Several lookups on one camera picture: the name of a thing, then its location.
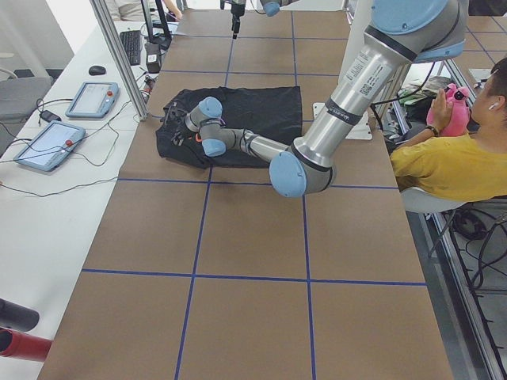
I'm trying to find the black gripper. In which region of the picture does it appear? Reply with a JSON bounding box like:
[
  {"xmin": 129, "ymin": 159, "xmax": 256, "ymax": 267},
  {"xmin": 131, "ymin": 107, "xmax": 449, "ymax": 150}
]
[
  {"xmin": 165, "ymin": 105, "xmax": 190, "ymax": 146},
  {"xmin": 230, "ymin": 0, "xmax": 246, "ymax": 39}
]

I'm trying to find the black computer mouse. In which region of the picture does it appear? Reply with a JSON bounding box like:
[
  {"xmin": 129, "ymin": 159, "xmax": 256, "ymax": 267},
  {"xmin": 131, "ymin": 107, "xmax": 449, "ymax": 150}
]
[{"xmin": 88, "ymin": 65, "xmax": 107, "ymax": 76}]

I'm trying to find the black monitor stand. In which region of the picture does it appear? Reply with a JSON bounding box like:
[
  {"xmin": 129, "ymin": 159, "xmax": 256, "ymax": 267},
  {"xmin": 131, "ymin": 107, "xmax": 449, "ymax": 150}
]
[{"xmin": 141, "ymin": 0, "xmax": 172, "ymax": 51}]

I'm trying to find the blue teach pendant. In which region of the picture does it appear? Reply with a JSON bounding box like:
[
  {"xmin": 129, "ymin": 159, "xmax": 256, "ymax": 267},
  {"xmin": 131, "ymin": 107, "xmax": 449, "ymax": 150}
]
[
  {"xmin": 65, "ymin": 82, "xmax": 120, "ymax": 119},
  {"xmin": 13, "ymin": 120, "xmax": 86, "ymax": 172}
]

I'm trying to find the pink plush toy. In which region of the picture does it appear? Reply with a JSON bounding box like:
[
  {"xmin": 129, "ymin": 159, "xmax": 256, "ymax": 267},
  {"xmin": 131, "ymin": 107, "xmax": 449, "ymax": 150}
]
[{"xmin": 439, "ymin": 83, "xmax": 471, "ymax": 137}]

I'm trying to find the red and black tube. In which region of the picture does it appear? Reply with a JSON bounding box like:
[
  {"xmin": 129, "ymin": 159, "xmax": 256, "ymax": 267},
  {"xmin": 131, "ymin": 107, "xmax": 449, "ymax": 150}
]
[{"xmin": 0, "ymin": 298, "xmax": 53, "ymax": 363}]

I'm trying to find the black graphic t-shirt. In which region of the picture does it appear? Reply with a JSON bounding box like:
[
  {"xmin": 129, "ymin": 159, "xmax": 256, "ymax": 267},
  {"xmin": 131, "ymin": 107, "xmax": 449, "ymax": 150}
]
[{"xmin": 156, "ymin": 86, "xmax": 303, "ymax": 169}]

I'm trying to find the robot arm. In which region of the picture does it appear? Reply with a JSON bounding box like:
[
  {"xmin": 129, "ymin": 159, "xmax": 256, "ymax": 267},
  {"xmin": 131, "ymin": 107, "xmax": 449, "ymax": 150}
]
[
  {"xmin": 170, "ymin": 1, "xmax": 469, "ymax": 197},
  {"xmin": 220, "ymin": 0, "xmax": 293, "ymax": 40}
]

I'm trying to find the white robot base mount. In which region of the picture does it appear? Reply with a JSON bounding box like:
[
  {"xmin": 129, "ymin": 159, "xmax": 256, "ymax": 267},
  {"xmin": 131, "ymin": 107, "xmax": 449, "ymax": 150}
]
[{"xmin": 312, "ymin": 101, "xmax": 373, "ymax": 141}]

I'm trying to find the black power adapter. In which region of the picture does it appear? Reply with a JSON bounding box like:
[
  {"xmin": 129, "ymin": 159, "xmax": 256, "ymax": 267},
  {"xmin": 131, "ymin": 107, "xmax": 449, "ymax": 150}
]
[{"xmin": 40, "ymin": 110, "xmax": 61, "ymax": 123}]

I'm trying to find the black keyboard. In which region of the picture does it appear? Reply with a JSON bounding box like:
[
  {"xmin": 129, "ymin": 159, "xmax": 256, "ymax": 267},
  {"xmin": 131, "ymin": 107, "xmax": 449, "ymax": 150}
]
[{"xmin": 120, "ymin": 30, "xmax": 142, "ymax": 66}]

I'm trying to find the near blue teach pendant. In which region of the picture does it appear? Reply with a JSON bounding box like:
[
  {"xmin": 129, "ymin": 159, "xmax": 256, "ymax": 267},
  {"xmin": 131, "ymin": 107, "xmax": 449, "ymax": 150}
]
[{"xmin": 13, "ymin": 120, "xmax": 86, "ymax": 172}]

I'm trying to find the far blue teach pendant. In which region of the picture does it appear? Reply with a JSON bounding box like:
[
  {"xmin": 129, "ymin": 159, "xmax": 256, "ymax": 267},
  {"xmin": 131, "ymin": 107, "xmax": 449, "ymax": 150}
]
[{"xmin": 65, "ymin": 82, "xmax": 120, "ymax": 119}]

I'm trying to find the grey aluminium frame post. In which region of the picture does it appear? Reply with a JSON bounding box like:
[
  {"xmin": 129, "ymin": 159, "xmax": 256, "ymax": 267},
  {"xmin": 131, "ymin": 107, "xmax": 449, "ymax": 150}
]
[{"xmin": 90, "ymin": 0, "xmax": 148, "ymax": 121}]

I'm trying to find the person in yellow shirt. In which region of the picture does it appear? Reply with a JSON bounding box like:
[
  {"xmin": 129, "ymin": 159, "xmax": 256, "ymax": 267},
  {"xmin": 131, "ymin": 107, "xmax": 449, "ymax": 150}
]
[{"xmin": 390, "ymin": 59, "xmax": 506, "ymax": 202}]

